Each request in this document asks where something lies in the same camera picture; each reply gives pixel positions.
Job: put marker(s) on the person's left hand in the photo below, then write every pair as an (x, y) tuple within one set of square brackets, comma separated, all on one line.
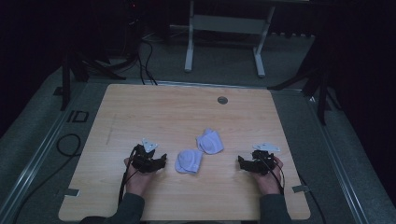
[(137, 180)]

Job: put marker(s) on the grey tape strip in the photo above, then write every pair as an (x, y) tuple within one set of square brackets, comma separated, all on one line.
[(300, 188), (72, 192)]

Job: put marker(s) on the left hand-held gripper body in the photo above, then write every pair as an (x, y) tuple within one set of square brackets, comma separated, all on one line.
[(144, 158)]

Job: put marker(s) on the black tripod stand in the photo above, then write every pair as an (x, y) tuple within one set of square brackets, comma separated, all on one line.
[(79, 62), (314, 81)]

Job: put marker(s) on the white metal table frame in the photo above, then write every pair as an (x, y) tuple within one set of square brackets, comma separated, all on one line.
[(227, 34)]

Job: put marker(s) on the light purple sock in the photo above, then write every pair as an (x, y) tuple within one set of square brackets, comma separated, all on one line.
[(188, 161), (210, 141)]

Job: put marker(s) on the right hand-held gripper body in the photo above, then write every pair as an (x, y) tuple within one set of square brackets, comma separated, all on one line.
[(261, 160)]

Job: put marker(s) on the person's right hand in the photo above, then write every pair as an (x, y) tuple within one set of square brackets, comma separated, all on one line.
[(267, 182)]

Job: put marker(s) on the grey table grommet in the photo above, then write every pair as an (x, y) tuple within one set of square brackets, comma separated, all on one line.
[(222, 100)]

